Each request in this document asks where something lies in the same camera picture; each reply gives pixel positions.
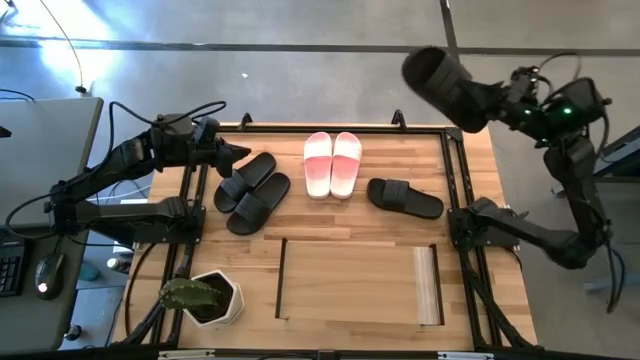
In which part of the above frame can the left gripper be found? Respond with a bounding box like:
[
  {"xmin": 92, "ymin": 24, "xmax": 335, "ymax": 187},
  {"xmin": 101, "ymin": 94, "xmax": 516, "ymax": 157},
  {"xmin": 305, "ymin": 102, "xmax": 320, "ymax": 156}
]
[{"xmin": 189, "ymin": 117, "xmax": 252, "ymax": 178}]

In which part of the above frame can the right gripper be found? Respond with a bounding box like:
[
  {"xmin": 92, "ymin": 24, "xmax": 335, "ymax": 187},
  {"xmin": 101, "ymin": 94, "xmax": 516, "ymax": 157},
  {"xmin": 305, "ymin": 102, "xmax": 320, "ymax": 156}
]
[{"xmin": 474, "ymin": 69, "xmax": 546, "ymax": 134}]

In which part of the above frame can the black rubber slide sandal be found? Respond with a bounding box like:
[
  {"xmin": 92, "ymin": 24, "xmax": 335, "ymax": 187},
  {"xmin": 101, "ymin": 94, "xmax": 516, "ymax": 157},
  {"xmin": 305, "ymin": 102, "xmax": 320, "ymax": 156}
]
[
  {"xmin": 213, "ymin": 151, "xmax": 278, "ymax": 215},
  {"xmin": 366, "ymin": 177, "xmax": 445, "ymax": 220},
  {"xmin": 225, "ymin": 171, "xmax": 292, "ymax": 237},
  {"xmin": 401, "ymin": 45, "xmax": 491, "ymax": 134}
]

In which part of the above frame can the pink and white slide sandal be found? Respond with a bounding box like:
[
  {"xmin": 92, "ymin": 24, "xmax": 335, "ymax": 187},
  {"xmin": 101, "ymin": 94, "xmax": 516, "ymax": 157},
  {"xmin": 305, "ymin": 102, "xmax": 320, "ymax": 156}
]
[
  {"xmin": 302, "ymin": 131, "xmax": 335, "ymax": 201},
  {"xmin": 328, "ymin": 131, "xmax": 364, "ymax": 201}
]

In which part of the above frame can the wooden shelf with black legs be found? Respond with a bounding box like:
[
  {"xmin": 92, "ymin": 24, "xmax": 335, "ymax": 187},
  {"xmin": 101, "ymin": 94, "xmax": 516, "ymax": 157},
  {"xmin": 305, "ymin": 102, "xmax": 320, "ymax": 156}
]
[{"xmin": 274, "ymin": 237, "xmax": 446, "ymax": 327}]

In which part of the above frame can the green cactus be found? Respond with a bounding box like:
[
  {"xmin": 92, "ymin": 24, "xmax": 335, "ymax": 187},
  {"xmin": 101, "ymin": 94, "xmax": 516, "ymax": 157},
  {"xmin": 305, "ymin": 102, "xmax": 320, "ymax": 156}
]
[{"xmin": 158, "ymin": 277, "xmax": 226, "ymax": 311}]

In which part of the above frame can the white hexagonal plant pot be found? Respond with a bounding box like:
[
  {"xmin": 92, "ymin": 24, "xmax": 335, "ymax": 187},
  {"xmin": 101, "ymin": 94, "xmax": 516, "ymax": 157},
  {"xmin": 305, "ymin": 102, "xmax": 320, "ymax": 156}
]
[{"xmin": 182, "ymin": 269, "xmax": 246, "ymax": 329}]

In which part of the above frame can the small white bottle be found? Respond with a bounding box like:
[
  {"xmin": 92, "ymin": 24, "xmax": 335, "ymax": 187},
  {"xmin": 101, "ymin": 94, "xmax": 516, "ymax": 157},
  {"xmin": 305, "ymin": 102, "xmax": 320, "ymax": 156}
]
[{"xmin": 105, "ymin": 255, "xmax": 133, "ymax": 275}]

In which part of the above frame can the grey office desk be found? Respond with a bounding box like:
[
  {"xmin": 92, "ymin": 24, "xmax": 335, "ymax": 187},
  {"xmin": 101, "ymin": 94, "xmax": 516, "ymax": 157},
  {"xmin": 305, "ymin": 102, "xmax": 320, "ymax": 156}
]
[{"xmin": 0, "ymin": 96, "xmax": 105, "ymax": 354}]

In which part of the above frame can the black computer mouse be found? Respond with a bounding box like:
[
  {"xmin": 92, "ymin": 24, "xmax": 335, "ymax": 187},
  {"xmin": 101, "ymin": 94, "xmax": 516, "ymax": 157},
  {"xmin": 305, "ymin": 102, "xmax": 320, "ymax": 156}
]
[{"xmin": 33, "ymin": 252, "xmax": 66, "ymax": 301}]

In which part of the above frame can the black computer keyboard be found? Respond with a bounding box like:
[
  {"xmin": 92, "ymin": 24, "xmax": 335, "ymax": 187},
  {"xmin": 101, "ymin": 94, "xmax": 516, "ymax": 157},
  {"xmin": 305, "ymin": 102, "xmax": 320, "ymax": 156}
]
[{"xmin": 0, "ymin": 238, "xmax": 26, "ymax": 297}]

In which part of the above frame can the black aluminium rig frame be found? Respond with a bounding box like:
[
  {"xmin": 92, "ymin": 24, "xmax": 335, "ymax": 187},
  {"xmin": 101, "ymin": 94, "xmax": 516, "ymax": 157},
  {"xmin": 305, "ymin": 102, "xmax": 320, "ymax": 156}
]
[{"xmin": 112, "ymin": 108, "xmax": 539, "ymax": 360}]

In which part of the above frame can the white floor cable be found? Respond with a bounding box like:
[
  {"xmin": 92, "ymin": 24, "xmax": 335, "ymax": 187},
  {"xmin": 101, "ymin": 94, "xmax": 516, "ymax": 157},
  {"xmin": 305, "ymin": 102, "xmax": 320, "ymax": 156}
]
[{"xmin": 87, "ymin": 182, "xmax": 152, "ymax": 203}]

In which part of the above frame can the grey floor cable with plug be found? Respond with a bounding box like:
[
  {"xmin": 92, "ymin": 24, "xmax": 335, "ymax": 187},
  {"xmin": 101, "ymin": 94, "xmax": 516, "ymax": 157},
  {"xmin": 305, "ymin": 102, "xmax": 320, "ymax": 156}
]
[{"xmin": 38, "ymin": 0, "xmax": 90, "ymax": 97}]

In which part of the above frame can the grey metal bracket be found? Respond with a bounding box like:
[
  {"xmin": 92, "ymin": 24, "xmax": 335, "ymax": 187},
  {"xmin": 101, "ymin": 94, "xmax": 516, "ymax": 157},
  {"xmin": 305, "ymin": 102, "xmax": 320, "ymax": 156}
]
[
  {"xmin": 158, "ymin": 349, "xmax": 217, "ymax": 360},
  {"xmin": 438, "ymin": 351, "xmax": 497, "ymax": 360}
]

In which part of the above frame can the black hanging arm cable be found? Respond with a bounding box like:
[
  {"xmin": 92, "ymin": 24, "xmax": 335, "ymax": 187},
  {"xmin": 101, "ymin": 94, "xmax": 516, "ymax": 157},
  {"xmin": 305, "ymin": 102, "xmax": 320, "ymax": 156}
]
[{"xmin": 602, "ymin": 234, "xmax": 627, "ymax": 315}]

